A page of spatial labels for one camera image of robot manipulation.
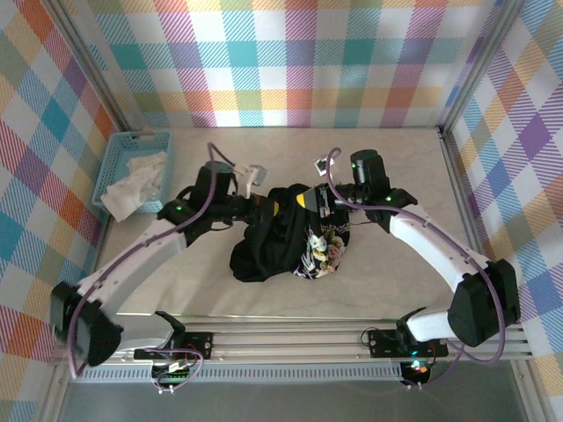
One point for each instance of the black printed t-shirt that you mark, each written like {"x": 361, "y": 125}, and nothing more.
{"x": 264, "y": 246}

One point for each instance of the white cloth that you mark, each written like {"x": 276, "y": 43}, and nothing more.
{"x": 132, "y": 184}

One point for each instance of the blue plastic basket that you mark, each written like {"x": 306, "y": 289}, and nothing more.
{"x": 116, "y": 149}

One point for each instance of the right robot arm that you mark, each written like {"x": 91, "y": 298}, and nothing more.
{"x": 431, "y": 250}

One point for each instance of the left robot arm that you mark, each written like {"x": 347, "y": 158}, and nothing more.
{"x": 132, "y": 259}

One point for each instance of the controller board with green terminal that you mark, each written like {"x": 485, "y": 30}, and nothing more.
{"x": 171, "y": 377}

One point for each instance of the controller board with orange part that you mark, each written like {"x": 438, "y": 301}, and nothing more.
{"x": 418, "y": 369}

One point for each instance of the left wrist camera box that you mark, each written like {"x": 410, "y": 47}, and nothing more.
{"x": 256, "y": 176}

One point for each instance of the aluminium mounting rail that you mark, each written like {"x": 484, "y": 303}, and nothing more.
{"x": 286, "y": 343}

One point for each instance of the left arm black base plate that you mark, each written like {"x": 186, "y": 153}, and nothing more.
{"x": 198, "y": 343}

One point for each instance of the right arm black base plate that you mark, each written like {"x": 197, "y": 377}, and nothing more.
{"x": 382, "y": 343}

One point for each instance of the aluminium frame leg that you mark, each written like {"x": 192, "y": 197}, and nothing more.
{"x": 530, "y": 395}
{"x": 55, "y": 395}

